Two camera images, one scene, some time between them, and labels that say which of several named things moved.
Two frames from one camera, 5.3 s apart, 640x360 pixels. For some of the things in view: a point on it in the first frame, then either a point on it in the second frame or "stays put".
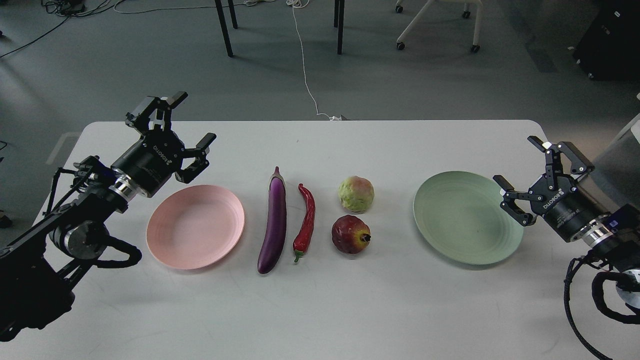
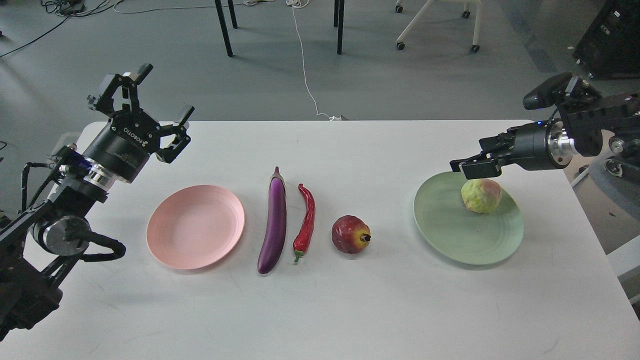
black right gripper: [567, 208] → [540, 145]
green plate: [460, 213] stays put
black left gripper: [149, 164] → [122, 147]
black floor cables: [70, 8] stays put
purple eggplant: [276, 223] stays put
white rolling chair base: [400, 44] stays put
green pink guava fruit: [356, 193] → [481, 196]
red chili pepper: [301, 239] stays put
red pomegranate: [350, 235] stays put
